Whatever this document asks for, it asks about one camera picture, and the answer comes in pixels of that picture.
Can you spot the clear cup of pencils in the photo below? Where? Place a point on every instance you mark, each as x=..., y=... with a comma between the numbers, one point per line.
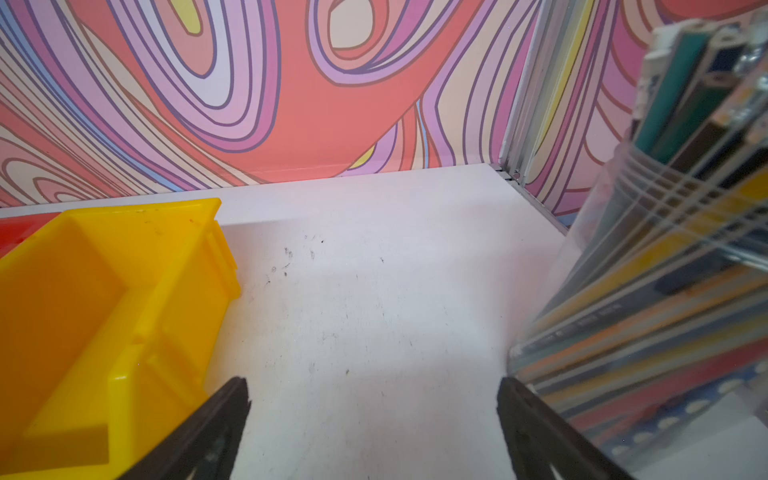
x=652, y=343

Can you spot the red bin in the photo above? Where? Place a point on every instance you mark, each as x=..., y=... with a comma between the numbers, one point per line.
x=15, y=230

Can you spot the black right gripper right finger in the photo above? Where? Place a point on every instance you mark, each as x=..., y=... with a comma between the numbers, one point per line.
x=542, y=445

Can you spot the right yellow bin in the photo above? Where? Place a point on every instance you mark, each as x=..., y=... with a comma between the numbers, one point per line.
x=109, y=317

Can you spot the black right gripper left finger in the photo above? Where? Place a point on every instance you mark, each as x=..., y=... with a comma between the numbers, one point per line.
x=204, y=446

